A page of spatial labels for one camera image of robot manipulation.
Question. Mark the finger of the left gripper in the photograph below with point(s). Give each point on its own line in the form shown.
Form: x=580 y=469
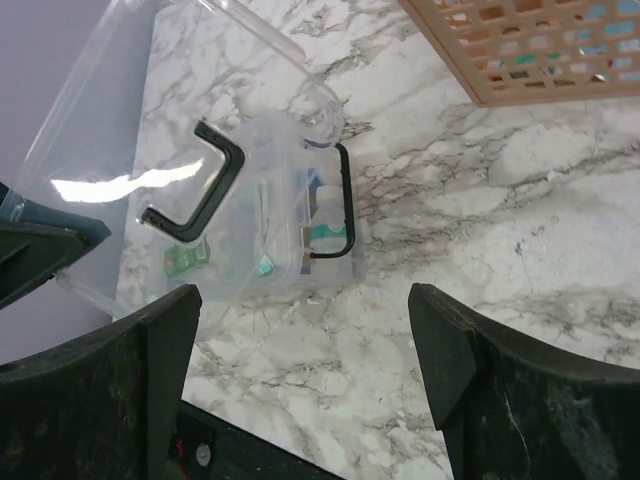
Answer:
x=43 y=236

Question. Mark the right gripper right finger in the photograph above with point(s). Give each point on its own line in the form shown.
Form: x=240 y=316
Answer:
x=513 y=407

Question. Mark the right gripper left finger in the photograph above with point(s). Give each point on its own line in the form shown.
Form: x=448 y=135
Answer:
x=103 y=405

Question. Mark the small green box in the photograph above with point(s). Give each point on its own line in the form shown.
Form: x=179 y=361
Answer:
x=179 y=260

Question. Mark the black box handle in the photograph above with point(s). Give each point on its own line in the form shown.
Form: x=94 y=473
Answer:
x=339 y=175
x=184 y=207

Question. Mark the clear box lid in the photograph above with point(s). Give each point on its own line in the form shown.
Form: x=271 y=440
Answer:
x=147 y=73

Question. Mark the clear first aid box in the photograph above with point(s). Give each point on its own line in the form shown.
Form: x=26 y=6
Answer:
x=259 y=237

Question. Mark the white green-label bottle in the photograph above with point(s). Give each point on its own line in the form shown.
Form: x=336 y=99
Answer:
x=331 y=232

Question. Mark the orange plastic file rack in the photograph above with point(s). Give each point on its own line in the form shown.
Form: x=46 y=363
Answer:
x=522 y=52

